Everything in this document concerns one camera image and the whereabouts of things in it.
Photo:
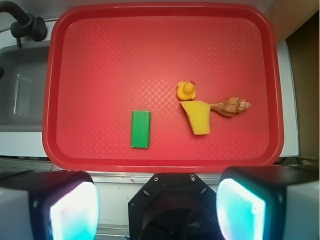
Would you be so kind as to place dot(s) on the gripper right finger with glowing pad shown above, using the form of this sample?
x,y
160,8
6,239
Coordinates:
x,y
278,202

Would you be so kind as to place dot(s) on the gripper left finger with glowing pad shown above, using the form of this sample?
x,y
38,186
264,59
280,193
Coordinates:
x,y
48,205

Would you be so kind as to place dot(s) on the brown spiral seashell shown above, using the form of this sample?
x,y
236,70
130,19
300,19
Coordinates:
x,y
230,106

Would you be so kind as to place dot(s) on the yellow sponge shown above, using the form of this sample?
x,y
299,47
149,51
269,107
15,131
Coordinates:
x,y
198,114

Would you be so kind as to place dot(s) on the grey toy sink basin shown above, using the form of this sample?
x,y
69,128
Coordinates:
x,y
22,87

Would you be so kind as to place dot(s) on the green rectangular block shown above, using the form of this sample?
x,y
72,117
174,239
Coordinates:
x,y
140,129

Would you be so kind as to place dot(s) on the yellow rubber duck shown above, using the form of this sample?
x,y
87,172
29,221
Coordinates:
x,y
186,90

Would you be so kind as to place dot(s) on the red plastic tray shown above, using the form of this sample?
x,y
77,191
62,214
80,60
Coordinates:
x,y
110,59

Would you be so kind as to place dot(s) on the grey toy faucet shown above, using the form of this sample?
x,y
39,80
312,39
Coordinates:
x,y
26,24

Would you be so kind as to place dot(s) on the black octagonal mount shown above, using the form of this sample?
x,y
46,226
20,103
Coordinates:
x,y
174,206

